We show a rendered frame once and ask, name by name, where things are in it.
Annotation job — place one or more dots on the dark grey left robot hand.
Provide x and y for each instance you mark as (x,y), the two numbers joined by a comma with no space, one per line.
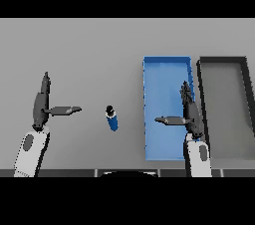
(40,106)

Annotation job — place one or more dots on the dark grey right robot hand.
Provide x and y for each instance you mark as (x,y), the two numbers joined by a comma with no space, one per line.
(192,114)

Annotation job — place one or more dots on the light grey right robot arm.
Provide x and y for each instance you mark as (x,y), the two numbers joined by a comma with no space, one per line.
(197,156)

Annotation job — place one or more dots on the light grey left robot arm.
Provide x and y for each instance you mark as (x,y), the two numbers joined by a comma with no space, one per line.
(30,152)

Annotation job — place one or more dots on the blue bin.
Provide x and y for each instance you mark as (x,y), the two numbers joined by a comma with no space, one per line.
(166,109)

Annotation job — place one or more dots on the dark grey bin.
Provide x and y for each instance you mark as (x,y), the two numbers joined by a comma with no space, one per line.
(227,109)

